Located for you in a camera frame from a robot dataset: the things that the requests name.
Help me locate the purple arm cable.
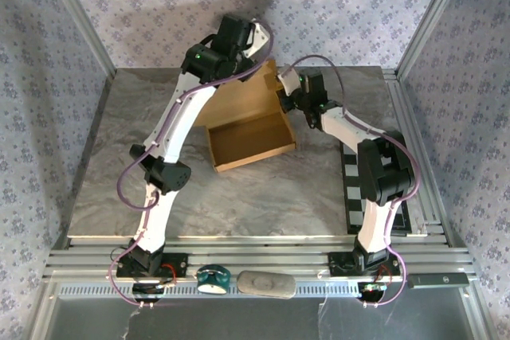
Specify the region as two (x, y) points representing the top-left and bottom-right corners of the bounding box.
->
(284, 55), (422, 309)
(107, 21), (276, 309)

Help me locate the small circuit board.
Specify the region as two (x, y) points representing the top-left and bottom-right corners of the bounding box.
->
(358, 282), (390, 295)

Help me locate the brown cardboard box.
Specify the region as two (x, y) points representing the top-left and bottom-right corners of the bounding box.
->
(194, 59), (298, 174)

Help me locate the slotted grey cable duct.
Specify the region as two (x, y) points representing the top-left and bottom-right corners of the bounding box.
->
(57, 284), (362, 298)

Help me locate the grey metal panel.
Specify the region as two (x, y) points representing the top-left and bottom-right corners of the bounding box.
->
(51, 295), (471, 340)

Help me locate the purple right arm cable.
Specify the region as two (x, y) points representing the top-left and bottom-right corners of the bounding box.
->
(284, 55), (422, 309)

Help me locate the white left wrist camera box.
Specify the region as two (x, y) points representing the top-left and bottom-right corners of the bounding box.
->
(243, 21), (274, 61)

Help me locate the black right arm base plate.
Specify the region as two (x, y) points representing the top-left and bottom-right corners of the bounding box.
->
(328, 251), (401, 276)

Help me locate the dark rectangular bar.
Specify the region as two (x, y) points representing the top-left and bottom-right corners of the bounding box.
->
(408, 273), (470, 289)

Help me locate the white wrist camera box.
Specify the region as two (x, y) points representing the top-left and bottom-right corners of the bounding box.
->
(243, 21), (274, 61)
(277, 68), (300, 96)

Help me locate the aluminium extrusion frame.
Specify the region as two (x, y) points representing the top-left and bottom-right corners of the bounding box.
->
(29, 0), (491, 340)

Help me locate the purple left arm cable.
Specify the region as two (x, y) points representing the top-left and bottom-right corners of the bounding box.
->
(107, 21), (276, 309)

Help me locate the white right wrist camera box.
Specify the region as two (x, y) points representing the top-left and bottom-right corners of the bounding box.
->
(277, 68), (300, 96)

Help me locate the black and grey chessboard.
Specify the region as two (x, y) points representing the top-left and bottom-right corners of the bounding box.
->
(340, 143), (411, 236)

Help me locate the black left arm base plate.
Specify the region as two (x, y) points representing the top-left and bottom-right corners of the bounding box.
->
(115, 252), (189, 278)

